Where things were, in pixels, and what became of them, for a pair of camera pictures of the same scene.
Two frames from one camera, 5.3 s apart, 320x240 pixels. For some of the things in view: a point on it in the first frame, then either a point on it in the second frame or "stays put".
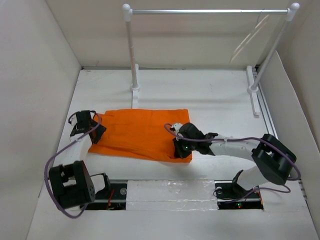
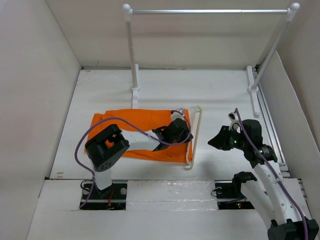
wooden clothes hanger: x=262 y=20 to x=188 y=166
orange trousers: x=139 y=134 stays put
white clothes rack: x=254 y=83 stays put
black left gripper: x=100 y=131 to x=185 y=133
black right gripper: x=179 y=152 to x=219 y=140
